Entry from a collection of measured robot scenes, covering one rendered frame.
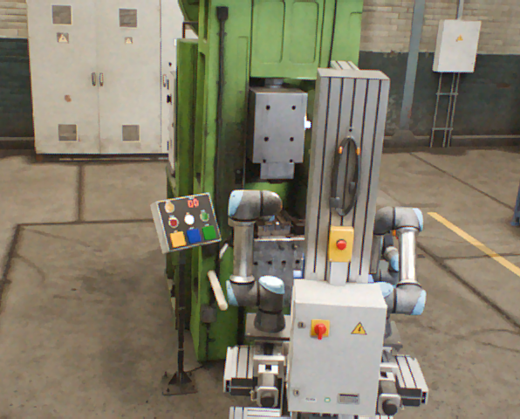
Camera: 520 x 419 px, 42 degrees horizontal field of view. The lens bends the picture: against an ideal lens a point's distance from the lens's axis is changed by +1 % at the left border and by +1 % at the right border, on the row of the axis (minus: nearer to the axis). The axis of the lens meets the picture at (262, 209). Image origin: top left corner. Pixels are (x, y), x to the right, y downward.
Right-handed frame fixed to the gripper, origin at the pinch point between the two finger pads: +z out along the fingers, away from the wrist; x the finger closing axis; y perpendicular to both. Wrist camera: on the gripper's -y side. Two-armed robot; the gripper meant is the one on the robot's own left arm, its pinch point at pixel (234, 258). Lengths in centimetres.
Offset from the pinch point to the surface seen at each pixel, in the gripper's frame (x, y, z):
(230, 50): -9, -50, -104
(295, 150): 31, -46, -50
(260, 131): 10, -41, -62
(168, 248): -35.2, -0.2, -4.0
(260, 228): 13.0, -41.3, -3.2
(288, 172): 28, -45, -37
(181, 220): -30.5, -12.5, -15.8
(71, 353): -105, -52, 93
